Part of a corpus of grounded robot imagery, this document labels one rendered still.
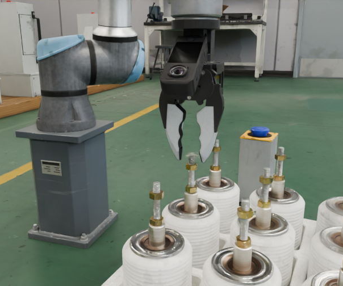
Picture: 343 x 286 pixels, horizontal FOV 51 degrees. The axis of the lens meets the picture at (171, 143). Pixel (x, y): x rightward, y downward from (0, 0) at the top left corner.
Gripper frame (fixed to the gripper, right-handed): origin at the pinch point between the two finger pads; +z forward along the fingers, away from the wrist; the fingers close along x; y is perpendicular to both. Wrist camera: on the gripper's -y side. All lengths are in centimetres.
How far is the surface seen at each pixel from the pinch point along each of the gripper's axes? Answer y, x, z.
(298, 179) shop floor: 88, -19, 35
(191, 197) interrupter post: -0.5, -0.4, 7.0
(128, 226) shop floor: 33, 28, 35
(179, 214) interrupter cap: -2.8, 0.8, 9.2
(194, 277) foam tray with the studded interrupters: -6.6, -2.8, 17.2
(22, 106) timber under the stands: 166, 176, 30
